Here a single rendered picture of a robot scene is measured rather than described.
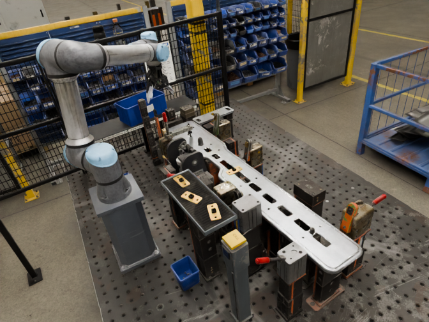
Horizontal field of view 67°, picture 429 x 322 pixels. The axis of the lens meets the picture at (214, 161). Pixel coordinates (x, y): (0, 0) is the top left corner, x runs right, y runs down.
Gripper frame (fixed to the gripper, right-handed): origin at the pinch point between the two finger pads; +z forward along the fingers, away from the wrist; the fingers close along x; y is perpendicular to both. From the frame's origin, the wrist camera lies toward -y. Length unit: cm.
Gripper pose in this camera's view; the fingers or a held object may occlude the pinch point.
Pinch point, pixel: (160, 99)
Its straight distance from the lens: 182.9
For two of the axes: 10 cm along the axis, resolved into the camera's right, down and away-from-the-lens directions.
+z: 1.0, 8.2, 5.7
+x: 8.4, -3.8, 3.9
